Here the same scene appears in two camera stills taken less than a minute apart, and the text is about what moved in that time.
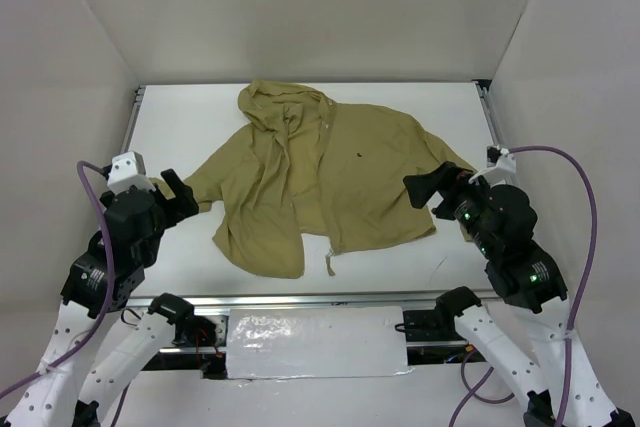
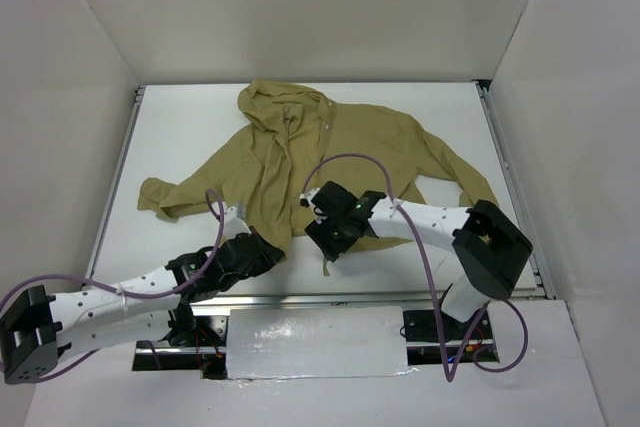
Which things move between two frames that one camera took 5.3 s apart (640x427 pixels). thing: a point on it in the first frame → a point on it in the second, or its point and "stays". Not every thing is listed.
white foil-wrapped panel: [320, 342] stays
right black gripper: [448, 195] → [324, 220]
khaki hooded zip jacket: [308, 174] stays
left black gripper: [167, 204] → [255, 253]
